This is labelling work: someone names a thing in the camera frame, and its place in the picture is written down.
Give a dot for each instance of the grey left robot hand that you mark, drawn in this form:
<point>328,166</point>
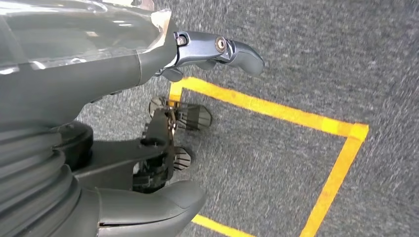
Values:
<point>82,75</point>

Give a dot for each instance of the yellow floor tape square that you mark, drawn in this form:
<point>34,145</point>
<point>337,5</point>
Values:
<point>278,113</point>

